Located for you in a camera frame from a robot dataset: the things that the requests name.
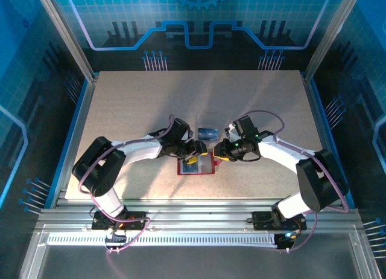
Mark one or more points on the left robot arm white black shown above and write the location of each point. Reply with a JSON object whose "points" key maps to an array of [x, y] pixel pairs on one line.
{"points": [[99, 167]]}

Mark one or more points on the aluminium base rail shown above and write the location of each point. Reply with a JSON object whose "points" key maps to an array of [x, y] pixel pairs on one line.
{"points": [[196, 214]]}

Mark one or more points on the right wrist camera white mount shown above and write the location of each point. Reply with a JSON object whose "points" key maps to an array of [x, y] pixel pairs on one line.
{"points": [[231, 134]]}

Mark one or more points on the aluminium side rail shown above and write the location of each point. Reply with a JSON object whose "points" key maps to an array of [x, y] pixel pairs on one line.
{"points": [[80, 122], [322, 122]]}

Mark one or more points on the aluminium frame post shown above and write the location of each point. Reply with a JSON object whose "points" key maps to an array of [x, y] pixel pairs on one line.
{"points": [[66, 34], [331, 31]]}

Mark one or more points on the red leather card holder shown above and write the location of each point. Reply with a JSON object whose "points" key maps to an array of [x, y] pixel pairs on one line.
{"points": [[208, 167]]}

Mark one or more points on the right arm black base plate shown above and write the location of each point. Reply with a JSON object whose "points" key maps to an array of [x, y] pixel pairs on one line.
{"points": [[262, 220]]}

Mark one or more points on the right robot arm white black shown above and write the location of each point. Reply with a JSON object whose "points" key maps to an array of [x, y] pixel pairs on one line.
{"points": [[322, 182]]}

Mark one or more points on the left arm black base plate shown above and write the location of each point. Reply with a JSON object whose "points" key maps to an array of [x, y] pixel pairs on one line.
{"points": [[135, 220]]}

